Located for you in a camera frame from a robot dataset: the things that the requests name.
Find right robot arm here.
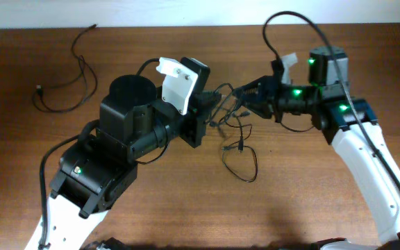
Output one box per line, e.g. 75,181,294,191
235,47,400,249

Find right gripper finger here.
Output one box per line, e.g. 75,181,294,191
236,76,268,103
243,101,273,119

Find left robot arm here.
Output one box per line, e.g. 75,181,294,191
26,74,221,249

